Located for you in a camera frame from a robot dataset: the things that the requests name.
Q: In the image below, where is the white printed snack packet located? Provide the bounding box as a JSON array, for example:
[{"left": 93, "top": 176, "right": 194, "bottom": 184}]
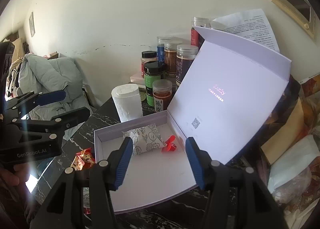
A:
[{"left": 122, "top": 123, "right": 167, "bottom": 155}]

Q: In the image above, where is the light grey puffer jacket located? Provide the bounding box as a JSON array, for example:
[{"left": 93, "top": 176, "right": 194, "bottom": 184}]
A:
[{"left": 18, "top": 54, "right": 90, "bottom": 121}]

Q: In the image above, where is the pile of clothes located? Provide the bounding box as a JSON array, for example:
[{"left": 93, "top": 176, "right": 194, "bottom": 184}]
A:
[{"left": 5, "top": 57, "right": 23, "bottom": 100}]

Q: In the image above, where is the green label black lid jar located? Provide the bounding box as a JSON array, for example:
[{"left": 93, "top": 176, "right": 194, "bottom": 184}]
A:
[{"left": 144, "top": 61, "right": 164, "bottom": 107}]

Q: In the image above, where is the wooden picture frame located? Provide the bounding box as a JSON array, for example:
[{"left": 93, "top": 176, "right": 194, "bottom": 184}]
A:
[{"left": 271, "top": 0, "right": 316, "bottom": 39}]

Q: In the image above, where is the red label black lid jar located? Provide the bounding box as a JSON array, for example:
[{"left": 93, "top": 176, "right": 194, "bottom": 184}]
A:
[{"left": 140, "top": 50, "right": 157, "bottom": 77}]

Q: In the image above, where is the person left hand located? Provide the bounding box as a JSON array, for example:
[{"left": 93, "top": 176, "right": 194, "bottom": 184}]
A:
[{"left": 1, "top": 163, "right": 30, "bottom": 195}]

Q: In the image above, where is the red snack packet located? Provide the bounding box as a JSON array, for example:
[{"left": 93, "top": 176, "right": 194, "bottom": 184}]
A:
[{"left": 71, "top": 148, "right": 95, "bottom": 171}]

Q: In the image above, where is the tall red label jar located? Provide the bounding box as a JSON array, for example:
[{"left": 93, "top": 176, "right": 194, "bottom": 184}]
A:
[{"left": 190, "top": 17, "right": 210, "bottom": 48}]

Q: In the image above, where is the brown content clear jar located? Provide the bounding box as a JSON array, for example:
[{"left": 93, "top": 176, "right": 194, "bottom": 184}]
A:
[{"left": 164, "top": 40, "right": 182, "bottom": 77}]

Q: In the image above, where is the white paper towel roll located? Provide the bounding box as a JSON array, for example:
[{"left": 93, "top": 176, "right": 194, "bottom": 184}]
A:
[{"left": 111, "top": 83, "right": 143, "bottom": 122}]

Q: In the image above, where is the blue label clear jar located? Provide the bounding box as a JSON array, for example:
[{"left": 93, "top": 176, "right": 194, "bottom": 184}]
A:
[{"left": 157, "top": 36, "right": 173, "bottom": 62}]

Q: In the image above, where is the white open gift box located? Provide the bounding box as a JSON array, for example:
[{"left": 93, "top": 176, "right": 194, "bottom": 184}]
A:
[{"left": 94, "top": 27, "right": 291, "bottom": 214}]

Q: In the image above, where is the printed white paper sheet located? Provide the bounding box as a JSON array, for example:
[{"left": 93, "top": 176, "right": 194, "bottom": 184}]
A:
[{"left": 210, "top": 9, "right": 280, "bottom": 52}]

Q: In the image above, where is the dark label clear jar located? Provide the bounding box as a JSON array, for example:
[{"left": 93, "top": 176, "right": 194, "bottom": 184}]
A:
[{"left": 176, "top": 45, "right": 199, "bottom": 87}]

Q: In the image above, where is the brown paper envelope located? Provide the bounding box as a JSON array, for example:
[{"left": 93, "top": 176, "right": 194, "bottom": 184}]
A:
[{"left": 261, "top": 98, "right": 304, "bottom": 165}]

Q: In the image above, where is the small wall picture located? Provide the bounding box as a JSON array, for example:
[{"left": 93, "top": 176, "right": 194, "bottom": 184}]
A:
[{"left": 29, "top": 12, "right": 35, "bottom": 37}]

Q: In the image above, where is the orange red content jar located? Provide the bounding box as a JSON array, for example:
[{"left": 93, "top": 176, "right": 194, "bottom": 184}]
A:
[{"left": 152, "top": 79, "right": 172, "bottom": 112}]

